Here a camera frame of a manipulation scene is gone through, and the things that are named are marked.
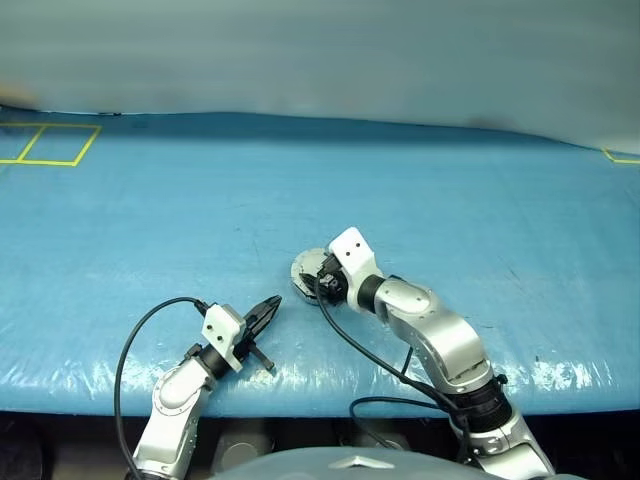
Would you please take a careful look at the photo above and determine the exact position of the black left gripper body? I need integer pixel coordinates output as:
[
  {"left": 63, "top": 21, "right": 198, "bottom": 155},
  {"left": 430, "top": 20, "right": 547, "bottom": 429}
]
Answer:
[{"left": 232, "top": 322, "right": 277, "bottom": 373}]

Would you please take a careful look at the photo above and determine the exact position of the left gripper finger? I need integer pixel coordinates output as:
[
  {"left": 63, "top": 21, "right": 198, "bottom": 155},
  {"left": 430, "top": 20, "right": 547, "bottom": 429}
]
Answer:
[
  {"left": 247, "top": 296, "right": 283, "bottom": 342},
  {"left": 244, "top": 295, "right": 279, "bottom": 332}
]

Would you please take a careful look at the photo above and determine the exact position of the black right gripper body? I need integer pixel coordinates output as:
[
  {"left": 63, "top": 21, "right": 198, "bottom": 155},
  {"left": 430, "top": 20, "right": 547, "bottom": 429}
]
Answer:
[{"left": 316, "top": 253, "right": 352, "bottom": 305}]

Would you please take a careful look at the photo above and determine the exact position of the silver finned motor cover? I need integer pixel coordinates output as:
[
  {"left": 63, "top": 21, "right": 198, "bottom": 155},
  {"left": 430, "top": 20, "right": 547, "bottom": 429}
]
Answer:
[{"left": 290, "top": 247, "right": 333, "bottom": 285}]

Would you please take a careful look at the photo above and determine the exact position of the blue plastic table cover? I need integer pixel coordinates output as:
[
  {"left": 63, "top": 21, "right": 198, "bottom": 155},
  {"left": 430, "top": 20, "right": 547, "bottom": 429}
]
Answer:
[{"left": 0, "top": 103, "right": 640, "bottom": 419}]

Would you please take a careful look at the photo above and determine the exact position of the grey cylinder under table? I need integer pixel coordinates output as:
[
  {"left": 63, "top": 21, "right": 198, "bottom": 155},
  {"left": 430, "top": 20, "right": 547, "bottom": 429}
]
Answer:
[{"left": 213, "top": 430, "right": 275, "bottom": 477}]

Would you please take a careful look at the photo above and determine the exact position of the grey robot torso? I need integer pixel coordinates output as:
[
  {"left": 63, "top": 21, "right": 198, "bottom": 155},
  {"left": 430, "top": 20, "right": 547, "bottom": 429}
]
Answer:
[{"left": 212, "top": 446, "right": 501, "bottom": 480}]

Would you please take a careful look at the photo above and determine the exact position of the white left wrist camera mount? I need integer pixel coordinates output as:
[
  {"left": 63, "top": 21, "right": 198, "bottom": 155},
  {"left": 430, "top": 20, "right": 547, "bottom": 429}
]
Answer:
[{"left": 201, "top": 302, "right": 247, "bottom": 373}]

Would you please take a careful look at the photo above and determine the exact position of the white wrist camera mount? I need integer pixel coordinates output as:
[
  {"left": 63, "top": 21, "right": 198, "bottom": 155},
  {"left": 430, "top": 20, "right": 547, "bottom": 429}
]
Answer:
[
  {"left": 327, "top": 226, "right": 387, "bottom": 312},
  {"left": 201, "top": 302, "right": 247, "bottom": 373}
]

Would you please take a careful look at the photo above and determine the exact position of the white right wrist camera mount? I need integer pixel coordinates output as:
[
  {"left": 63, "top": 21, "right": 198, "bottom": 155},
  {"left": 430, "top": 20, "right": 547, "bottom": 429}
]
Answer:
[{"left": 327, "top": 226, "right": 387, "bottom": 312}]

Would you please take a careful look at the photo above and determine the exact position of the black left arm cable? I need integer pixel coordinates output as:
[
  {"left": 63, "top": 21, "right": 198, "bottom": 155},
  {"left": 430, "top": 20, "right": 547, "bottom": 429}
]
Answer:
[{"left": 113, "top": 297, "right": 209, "bottom": 480}]

